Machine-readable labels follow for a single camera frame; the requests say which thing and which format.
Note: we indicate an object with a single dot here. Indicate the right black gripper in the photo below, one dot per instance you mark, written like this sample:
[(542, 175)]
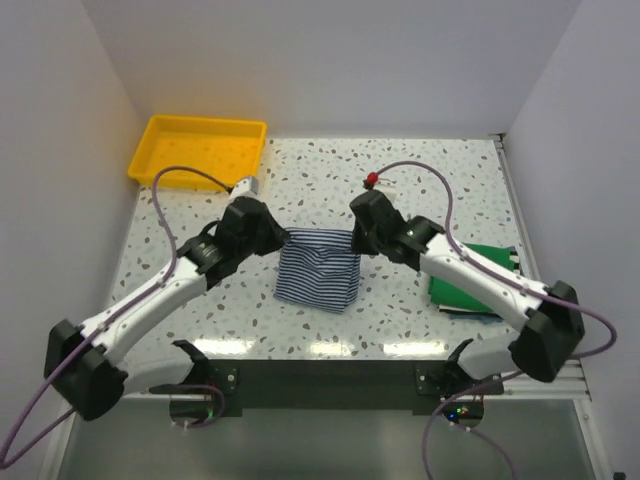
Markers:
[(358, 245)]

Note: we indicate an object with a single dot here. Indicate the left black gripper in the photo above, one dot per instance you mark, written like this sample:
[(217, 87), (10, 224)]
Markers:
[(278, 235)]

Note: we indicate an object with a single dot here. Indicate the blue striped tank top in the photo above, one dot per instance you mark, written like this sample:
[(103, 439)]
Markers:
[(318, 269)]

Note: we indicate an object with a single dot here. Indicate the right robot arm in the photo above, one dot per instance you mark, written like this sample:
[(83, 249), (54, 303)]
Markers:
[(544, 332)]

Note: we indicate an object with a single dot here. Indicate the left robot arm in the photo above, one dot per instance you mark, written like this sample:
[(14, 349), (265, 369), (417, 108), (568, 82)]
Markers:
[(84, 362)]

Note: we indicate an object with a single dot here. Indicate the black white striped tank top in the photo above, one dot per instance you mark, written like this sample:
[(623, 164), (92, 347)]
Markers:
[(515, 259)]

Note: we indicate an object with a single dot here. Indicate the yellow plastic tray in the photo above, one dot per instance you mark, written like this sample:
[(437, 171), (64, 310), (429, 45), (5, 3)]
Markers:
[(226, 149)]

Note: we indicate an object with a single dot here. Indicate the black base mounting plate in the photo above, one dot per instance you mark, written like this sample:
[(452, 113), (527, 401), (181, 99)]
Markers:
[(417, 386)]

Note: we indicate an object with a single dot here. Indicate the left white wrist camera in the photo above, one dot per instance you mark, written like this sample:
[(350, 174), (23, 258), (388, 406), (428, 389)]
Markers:
[(245, 187)]

